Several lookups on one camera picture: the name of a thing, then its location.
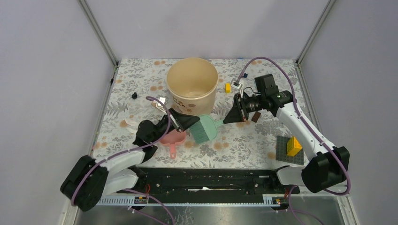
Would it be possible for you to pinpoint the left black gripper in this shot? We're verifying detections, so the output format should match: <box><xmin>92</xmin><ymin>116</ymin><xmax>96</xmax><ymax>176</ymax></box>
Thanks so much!
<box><xmin>150</xmin><ymin>108</ymin><xmax>200</xmax><ymax>143</ymax></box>

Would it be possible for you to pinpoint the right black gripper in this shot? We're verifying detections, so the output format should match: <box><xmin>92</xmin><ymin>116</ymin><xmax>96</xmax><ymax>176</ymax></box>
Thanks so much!
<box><xmin>223</xmin><ymin>92</ymin><xmax>265</xmax><ymax>124</ymax></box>

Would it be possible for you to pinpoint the pink plastic dustpan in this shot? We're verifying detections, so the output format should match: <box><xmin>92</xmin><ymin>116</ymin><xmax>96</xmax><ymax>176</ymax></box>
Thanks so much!
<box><xmin>160</xmin><ymin>130</ymin><xmax>187</xmax><ymax>159</ymax></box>

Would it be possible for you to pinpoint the green hand brush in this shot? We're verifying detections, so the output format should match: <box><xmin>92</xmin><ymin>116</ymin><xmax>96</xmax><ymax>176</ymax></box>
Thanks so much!
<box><xmin>189</xmin><ymin>115</ymin><xmax>224</xmax><ymax>144</ymax></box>

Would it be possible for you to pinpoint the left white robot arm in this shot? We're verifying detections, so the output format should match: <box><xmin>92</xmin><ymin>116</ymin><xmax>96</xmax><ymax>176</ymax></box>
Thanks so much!
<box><xmin>60</xmin><ymin>108</ymin><xmax>200</xmax><ymax>211</ymax></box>

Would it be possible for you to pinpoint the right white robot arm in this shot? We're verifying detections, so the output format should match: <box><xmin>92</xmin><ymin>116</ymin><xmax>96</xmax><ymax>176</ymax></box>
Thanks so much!
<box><xmin>223</xmin><ymin>74</ymin><xmax>351</xmax><ymax>195</ymax></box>

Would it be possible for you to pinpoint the brown wooden block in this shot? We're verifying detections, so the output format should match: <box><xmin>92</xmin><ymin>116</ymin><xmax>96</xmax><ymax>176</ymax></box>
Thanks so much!
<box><xmin>251</xmin><ymin>111</ymin><xmax>261</xmax><ymax>123</ymax></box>

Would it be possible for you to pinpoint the small yellow block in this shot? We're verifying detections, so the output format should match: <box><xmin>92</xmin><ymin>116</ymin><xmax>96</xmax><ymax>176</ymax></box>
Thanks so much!
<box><xmin>225</xmin><ymin>83</ymin><xmax>231</xmax><ymax>93</ymax></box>

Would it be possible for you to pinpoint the beige plastic bucket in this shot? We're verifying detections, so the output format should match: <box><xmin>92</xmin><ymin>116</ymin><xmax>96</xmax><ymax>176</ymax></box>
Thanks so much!
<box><xmin>166</xmin><ymin>58</ymin><xmax>219</xmax><ymax>115</ymax></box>

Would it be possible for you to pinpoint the white paper scrap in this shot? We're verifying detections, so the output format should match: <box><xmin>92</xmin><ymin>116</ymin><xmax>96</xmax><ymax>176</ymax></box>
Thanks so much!
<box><xmin>124</xmin><ymin>118</ymin><xmax>139</xmax><ymax>134</ymax></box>

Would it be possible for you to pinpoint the grey lego baseplate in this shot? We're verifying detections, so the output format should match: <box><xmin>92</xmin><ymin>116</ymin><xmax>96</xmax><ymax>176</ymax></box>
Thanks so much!
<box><xmin>276</xmin><ymin>136</ymin><xmax>304</xmax><ymax>165</ymax></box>

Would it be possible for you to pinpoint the small black paper scrap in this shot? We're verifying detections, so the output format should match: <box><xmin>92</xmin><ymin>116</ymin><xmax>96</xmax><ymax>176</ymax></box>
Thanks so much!
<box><xmin>131</xmin><ymin>92</ymin><xmax>138</xmax><ymax>99</ymax></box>

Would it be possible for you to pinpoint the floral table cloth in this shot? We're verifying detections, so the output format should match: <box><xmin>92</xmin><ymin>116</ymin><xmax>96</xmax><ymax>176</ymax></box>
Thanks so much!
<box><xmin>90</xmin><ymin>58</ymin><xmax>312</xmax><ymax>170</ymax></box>

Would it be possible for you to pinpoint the yellow lego brick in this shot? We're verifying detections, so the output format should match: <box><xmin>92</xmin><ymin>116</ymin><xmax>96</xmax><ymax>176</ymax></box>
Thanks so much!
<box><xmin>286</xmin><ymin>136</ymin><xmax>302</xmax><ymax>157</ymax></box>

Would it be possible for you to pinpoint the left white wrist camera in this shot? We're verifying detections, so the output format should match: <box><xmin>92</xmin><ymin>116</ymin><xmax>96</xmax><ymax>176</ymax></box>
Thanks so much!
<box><xmin>154</xmin><ymin>97</ymin><xmax>167</xmax><ymax>114</ymax></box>

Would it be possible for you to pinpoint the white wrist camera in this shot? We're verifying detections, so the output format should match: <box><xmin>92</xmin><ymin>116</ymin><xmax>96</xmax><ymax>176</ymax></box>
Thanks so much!
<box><xmin>154</xmin><ymin>97</ymin><xmax>167</xmax><ymax>114</ymax></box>
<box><xmin>230</xmin><ymin>80</ymin><xmax>244</xmax><ymax>90</ymax></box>

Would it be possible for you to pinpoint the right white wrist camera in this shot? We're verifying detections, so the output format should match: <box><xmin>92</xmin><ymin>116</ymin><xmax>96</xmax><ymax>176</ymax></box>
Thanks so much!
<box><xmin>230</xmin><ymin>80</ymin><xmax>244</xmax><ymax>90</ymax></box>

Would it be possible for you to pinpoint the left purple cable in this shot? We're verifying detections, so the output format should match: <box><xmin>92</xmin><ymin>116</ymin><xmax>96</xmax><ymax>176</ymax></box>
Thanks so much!
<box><xmin>70</xmin><ymin>96</ymin><xmax>178</xmax><ymax>225</ymax></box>

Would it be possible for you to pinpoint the purple cable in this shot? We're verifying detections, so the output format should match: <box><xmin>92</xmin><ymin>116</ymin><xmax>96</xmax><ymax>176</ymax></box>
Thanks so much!
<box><xmin>236</xmin><ymin>57</ymin><xmax>352</xmax><ymax>225</ymax></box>
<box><xmin>70</xmin><ymin>96</ymin><xmax>178</xmax><ymax>225</ymax></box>

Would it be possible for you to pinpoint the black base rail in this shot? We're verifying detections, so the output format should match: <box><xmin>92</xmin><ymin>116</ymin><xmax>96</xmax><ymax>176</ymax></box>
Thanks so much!
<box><xmin>107</xmin><ymin>166</ymin><xmax>301</xmax><ymax>206</ymax></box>

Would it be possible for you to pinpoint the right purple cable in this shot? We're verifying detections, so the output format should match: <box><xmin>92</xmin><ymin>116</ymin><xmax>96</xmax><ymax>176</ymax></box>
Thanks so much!
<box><xmin>236</xmin><ymin>57</ymin><xmax>352</xmax><ymax>225</ymax></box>

